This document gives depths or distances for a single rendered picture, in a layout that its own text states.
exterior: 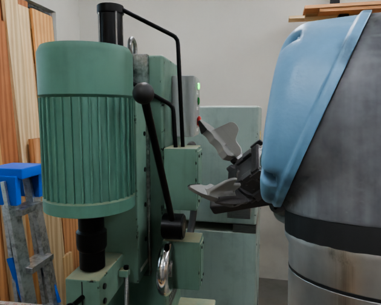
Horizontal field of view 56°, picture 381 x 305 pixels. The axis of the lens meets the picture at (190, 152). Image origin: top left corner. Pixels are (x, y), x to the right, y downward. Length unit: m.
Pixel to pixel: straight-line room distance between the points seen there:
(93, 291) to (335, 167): 0.62
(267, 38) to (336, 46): 2.80
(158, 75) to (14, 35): 1.75
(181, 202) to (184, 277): 0.18
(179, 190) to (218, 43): 2.25
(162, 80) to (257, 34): 2.18
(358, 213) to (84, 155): 0.52
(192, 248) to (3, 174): 0.97
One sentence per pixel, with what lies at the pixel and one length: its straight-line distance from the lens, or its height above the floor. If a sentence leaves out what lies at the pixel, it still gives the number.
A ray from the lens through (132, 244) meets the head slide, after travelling 0.84.
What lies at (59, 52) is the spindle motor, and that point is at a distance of 0.66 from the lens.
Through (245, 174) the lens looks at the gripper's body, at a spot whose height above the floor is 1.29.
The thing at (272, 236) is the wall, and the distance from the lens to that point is 3.12.
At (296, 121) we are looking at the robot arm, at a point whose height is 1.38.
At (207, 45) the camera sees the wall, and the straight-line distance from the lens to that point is 3.03.
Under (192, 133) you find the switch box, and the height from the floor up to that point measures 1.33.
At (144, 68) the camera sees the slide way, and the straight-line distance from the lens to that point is 0.87.
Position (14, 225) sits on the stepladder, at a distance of 1.64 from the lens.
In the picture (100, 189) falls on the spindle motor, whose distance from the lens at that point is 0.66.
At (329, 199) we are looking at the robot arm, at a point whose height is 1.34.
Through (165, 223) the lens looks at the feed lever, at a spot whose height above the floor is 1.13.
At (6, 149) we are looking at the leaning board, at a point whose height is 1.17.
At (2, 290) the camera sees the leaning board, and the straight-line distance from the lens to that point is 2.26.
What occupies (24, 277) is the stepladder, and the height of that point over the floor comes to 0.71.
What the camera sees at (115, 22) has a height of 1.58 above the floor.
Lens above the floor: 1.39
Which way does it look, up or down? 7 degrees down
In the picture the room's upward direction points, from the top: straight up
